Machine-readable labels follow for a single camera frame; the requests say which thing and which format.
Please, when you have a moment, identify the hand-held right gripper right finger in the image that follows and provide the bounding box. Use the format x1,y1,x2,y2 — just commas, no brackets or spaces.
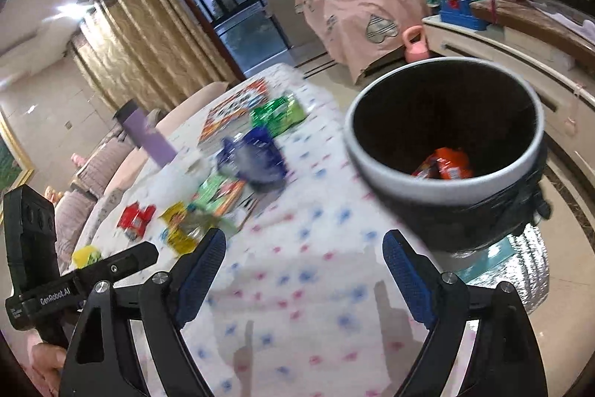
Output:
382,230,547,397

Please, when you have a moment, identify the pink heart-print cover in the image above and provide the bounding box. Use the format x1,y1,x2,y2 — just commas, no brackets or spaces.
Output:
294,0,431,86

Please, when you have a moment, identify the beige sofa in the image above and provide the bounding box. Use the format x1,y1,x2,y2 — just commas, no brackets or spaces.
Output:
56,81,228,258

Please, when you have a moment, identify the red snack packet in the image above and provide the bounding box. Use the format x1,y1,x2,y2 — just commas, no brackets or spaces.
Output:
117,202,158,240

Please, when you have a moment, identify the yellow snack packet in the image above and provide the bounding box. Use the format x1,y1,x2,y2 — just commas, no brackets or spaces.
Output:
158,202,205,256

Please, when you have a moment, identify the blue snack packet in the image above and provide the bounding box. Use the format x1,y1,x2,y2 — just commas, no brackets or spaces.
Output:
216,125,289,193

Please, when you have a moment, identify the blue toy cash register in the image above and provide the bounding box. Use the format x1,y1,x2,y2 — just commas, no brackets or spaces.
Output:
439,0,489,30

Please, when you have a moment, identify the silver insulated bag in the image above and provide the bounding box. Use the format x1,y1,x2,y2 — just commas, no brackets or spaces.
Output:
465,222,551,314

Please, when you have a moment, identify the gold framed picture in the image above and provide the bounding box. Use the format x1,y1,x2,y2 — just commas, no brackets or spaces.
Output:
0,109,35,193

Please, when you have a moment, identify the stack of children's books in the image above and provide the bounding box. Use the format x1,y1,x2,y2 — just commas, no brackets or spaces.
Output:
197,81,270,147

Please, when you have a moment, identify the green snack packet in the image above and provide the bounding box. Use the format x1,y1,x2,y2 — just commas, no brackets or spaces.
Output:
250,95,308,132

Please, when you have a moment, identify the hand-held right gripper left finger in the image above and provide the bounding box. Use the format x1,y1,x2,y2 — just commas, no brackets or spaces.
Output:
58,227,228,397

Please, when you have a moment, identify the orange snack packet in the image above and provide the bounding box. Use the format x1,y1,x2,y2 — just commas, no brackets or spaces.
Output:
411,147,475,181

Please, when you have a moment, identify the purple bottle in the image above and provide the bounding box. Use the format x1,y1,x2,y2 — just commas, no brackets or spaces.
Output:
114,99,178,169

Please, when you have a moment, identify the yellow-green wrapper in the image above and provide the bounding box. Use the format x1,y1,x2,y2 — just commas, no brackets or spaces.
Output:
71,244,104,270

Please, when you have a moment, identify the person's left hand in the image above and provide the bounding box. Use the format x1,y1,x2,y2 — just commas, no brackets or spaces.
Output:
28,341,66,397

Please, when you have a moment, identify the golden curtain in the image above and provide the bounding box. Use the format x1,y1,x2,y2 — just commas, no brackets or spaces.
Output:
70,0,247,114

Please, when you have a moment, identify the pink kettlebell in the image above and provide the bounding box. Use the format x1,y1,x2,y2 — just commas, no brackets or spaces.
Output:
401,26,428,64

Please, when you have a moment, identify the black bin with white rim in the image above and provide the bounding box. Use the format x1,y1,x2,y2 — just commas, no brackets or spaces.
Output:
344,57,554,253

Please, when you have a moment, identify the glass balcony door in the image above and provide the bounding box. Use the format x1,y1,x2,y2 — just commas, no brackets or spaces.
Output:
179,0,289,72

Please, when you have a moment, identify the green and orange packet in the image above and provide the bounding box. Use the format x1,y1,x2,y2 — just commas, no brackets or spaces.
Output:
188,174,247,235

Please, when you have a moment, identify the white cloth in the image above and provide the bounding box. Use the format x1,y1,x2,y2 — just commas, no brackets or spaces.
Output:
534,1,595,35

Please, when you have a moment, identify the white television cabinet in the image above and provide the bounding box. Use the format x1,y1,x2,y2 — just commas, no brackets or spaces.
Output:
422,0,595,147

